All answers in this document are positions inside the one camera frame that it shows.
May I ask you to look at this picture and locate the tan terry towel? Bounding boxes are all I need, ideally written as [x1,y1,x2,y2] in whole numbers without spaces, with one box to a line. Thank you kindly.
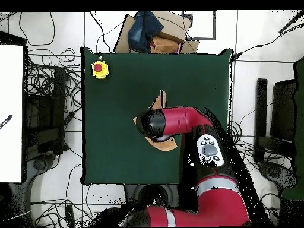
[132,89,178,152]

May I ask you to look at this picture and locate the black flat bar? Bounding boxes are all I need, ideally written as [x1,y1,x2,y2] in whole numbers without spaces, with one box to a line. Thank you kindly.
[253,78,268,164]

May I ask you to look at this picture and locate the dark green table cloth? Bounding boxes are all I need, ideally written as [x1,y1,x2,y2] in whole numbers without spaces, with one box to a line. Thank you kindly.
[80,46,234,188]

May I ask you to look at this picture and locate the yellow emergency stop button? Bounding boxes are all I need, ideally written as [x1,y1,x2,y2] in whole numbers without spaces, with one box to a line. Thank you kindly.
[91,60,110,80]

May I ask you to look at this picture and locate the folded tan towel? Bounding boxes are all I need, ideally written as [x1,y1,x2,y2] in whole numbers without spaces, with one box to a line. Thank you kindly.
[150,36,182,55]

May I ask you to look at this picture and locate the blue denim jeans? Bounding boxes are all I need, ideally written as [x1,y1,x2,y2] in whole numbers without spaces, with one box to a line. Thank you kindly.
[127,10,165,53]

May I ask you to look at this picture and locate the brown cardboard box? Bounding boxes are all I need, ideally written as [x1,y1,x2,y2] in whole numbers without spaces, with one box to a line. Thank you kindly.
[113,10,201,55]

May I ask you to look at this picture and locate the black equipment case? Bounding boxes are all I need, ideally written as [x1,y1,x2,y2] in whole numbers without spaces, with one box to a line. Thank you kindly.
[23,65,67,156]

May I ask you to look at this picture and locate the black power adapter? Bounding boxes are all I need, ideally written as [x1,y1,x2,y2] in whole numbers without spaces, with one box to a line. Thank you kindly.
[65,204,76,226]

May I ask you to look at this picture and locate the black box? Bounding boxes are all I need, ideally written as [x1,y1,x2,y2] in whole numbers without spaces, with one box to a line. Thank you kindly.
[270,79,298,143]

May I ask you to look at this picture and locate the white desk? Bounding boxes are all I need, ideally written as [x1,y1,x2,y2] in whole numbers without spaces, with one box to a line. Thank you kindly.
[0,45,24,183]

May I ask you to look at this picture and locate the green cloth on side table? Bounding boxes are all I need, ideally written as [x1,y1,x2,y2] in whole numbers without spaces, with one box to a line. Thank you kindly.
[281,56,304,201]

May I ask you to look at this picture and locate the black rod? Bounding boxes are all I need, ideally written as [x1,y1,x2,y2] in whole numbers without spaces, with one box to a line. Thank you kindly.
[278,10,304,34]

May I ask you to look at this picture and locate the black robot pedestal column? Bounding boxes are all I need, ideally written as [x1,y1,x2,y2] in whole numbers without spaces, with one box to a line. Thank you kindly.
[123,184,181,210]

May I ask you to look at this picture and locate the black square metal frame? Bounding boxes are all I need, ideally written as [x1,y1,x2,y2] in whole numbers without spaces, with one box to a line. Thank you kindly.
[181,9,217,41]

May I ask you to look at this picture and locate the black pedestal foot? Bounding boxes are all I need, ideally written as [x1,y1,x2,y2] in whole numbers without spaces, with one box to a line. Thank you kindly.
[258,160,298,191]
[26,154,56,183]

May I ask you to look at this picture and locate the black cable with connector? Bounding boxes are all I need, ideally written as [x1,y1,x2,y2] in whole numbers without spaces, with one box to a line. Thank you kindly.
[230,22,304,61]

